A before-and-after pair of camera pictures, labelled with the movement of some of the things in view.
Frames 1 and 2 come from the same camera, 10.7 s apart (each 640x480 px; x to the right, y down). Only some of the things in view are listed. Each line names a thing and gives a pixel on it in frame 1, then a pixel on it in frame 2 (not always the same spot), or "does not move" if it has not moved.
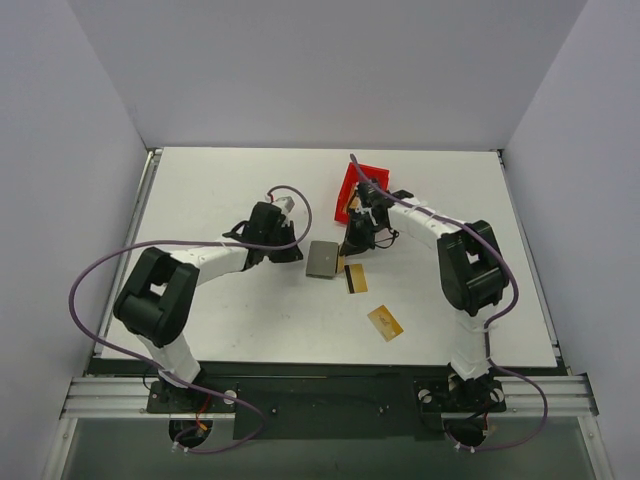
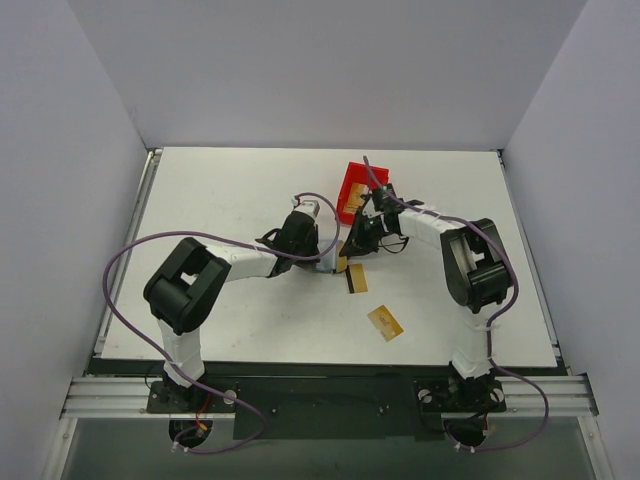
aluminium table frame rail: [89, 396] does not move
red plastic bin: [352, 179] does not move
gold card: [384, 323] does not move
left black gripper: [282, 240] -> [310, 245]
